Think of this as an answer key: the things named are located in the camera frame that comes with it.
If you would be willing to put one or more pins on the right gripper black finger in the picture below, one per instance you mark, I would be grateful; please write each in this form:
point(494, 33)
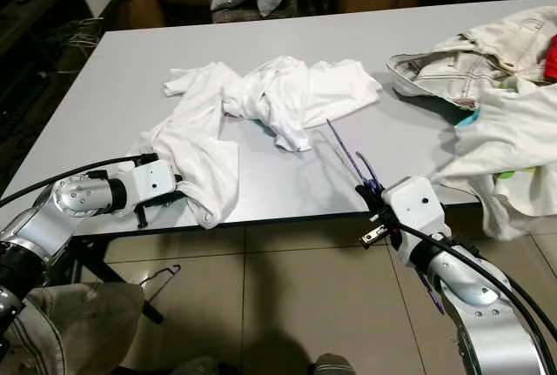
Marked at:
point(366, 201)
point(374, 188)

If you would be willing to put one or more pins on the blue clothes hanger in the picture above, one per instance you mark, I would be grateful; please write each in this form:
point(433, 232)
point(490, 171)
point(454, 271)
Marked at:
point(348, 150)

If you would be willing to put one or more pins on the white t-shirt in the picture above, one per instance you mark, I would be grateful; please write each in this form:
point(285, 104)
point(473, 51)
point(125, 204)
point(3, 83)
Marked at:
point(209, 166)
point(322, 88)

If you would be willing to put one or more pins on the red garment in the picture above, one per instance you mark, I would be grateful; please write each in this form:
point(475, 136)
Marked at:
point(551, 62)

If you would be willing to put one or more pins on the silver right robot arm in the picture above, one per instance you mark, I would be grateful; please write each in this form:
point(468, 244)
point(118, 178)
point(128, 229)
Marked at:
point(487, 323)

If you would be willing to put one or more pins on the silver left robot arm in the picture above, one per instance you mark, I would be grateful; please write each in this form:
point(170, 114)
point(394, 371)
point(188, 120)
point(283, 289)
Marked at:
point(83, 197)

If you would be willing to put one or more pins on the large grey table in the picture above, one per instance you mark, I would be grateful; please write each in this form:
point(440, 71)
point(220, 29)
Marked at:
point(130, 105)

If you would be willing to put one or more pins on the small teal object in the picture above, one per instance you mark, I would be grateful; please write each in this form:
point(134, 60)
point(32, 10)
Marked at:
point(468, 118)

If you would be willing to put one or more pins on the beige garment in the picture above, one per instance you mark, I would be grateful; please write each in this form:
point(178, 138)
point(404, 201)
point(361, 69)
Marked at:
point(87, 331)

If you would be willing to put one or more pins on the white polo shirt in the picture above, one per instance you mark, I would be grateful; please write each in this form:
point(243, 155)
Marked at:
point(505, 140)

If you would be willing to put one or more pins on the beige jeans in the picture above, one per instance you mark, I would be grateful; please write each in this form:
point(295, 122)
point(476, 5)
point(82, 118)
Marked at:
point(452, 66)

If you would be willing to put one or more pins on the dark low cabinet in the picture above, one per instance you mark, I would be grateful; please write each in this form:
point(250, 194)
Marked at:
point(35, 14)

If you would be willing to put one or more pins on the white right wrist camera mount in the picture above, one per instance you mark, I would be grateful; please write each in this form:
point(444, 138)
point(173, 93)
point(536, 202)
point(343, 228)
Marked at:
point(418, 205)

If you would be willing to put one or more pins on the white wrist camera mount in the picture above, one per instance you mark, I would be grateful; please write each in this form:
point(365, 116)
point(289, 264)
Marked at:
point(418, 205)
point(152, 182)

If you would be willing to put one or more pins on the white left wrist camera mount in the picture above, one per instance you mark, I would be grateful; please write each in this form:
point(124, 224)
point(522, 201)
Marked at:
point(152, 182)

